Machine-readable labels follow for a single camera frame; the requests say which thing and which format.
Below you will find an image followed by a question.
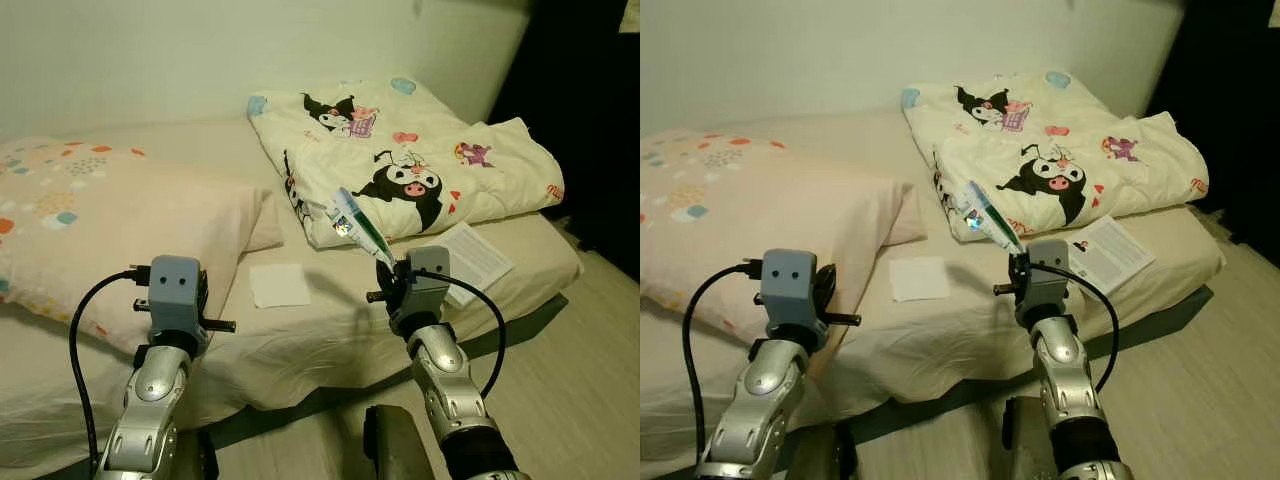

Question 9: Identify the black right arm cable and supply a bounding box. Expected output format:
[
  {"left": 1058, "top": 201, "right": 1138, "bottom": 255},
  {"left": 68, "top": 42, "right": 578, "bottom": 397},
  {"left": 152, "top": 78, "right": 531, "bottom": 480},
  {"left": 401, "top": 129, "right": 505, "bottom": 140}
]
[
  {"left": 1060, "top": 262, "right": 1121, "bottom": 393},
  {"left": 410, "top": 268, "right": 508, "bottom": 399}
]

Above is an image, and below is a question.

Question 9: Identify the pink pillow with orange dots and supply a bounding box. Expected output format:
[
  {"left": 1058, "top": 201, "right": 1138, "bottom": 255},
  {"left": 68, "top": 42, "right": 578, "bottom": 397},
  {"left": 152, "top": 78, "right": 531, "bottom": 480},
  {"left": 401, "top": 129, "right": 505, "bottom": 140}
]
[
  {"left": 0, "top": 137, "right": 286, "bottom": 356},
  {"left": 640, "top": 130, "right": 926, "bottom": 346}
]

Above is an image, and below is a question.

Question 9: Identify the cream cartoon print blanket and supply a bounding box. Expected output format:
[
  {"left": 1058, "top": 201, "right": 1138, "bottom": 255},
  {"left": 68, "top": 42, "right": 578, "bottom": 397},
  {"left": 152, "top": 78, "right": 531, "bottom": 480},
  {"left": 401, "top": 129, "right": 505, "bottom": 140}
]
[
  {"left": 900, "top": 70, "right": 1211, "bottom": 241},
  {"left": 247, "top": 78, "right": 566, "bottom": 249}
]

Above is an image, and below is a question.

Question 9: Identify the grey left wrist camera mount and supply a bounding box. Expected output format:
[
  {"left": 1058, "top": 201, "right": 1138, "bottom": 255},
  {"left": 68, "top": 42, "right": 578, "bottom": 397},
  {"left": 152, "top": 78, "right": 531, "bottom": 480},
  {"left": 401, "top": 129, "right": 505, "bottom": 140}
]
[
  {"left": 760, "top": 248, "right": 831, "bottom": 346},
  {"left": 148, "top": 255, "right": 208, "bottom": 346}
]

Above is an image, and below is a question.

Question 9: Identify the dark left robot leg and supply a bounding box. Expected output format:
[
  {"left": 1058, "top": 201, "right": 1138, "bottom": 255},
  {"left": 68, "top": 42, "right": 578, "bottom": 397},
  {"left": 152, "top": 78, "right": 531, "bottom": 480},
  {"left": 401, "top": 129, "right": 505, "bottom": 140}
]
[
  {"left": 188, "top": 430, "right": 221, "bottom": 480},
  {"left": 800, "top": 420, "right": 861, "bottom": 480}
]

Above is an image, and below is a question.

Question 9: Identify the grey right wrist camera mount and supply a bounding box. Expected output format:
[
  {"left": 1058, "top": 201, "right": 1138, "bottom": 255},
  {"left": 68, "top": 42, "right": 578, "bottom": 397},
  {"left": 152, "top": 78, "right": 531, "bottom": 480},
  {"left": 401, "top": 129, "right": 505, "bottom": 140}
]
[
  {"left": 405, "top": 247, "right": 453, "bottom": 313},
  {"left": 1028, "top": 238, "right": 1073, "bottom": 306}
]

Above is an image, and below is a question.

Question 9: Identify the dark robot leg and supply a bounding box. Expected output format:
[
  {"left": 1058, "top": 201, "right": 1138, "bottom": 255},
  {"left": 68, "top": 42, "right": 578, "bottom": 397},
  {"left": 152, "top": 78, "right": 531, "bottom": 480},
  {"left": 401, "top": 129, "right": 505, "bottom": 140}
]
[
  {"left": 188, "top": 430, "right": 221, "bottom": 480},
  {"left": 1003, "top": 397, "right": 1061, "bottom": 480},
  {"left": 362, "top": 405, "right": 436, "bottom": 480},
  {"left": 800, "top": 420, "right": 861, "bottom": 480}
]

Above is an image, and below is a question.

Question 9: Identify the dark right robot leg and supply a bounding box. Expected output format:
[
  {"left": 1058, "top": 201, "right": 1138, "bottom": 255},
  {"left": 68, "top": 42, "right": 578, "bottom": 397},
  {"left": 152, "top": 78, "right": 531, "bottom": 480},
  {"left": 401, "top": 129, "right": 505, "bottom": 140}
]
[
  {"left": 362, "top": 405, "right": 436, "bottom": 480},
  {"left": 1003, "top": 397, "right": 1061, "bottom": 480}
]

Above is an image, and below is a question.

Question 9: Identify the green white snack wrapper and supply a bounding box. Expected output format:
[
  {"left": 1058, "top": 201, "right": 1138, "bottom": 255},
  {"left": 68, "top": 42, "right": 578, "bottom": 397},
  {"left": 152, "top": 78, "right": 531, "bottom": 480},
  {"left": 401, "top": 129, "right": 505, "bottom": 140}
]
[
  {"left": 962, "top": 180, "right": 1026, "bottom": 253},
  {"left": 328, "top": 188, "right": 396, "bottom": 263}
]

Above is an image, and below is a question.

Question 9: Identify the white paperback book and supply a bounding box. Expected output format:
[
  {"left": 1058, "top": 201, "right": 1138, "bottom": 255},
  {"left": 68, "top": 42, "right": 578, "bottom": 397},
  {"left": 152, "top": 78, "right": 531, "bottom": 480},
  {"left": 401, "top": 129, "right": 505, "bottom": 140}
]
[
  {"left": 435, "top": 222, "right": 516, "bottom": 309},
  {"left": 1068, "top": 215, "right": 1158, "bottom": 297}
]

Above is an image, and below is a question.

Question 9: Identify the bed with beige sheet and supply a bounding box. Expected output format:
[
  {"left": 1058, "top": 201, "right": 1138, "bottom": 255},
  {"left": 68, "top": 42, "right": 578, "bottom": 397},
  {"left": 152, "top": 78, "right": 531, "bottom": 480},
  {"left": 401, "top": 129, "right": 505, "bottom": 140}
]
[
  {"left": 0, "top": 115, "right": 586, "bottom": 471},
  {"left": 640, "top": 105, "right": 1226, "bottom": 466}
]

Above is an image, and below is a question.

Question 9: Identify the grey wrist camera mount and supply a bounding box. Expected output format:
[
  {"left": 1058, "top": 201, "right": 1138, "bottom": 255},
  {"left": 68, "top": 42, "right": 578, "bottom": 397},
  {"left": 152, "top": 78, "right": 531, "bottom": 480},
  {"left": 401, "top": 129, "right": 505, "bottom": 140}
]
[
  {"left": 1028, "top": 238, "right": 1073, "bottom": 306},
  {"left": 760, "top": 248, "right": 831, "bottom": 346},
  {"left": 148, "top": 255, "right": 208, "bottom": 346},
  {"left": 405, "top": 247, "right": 453, "bottom": 313}
]

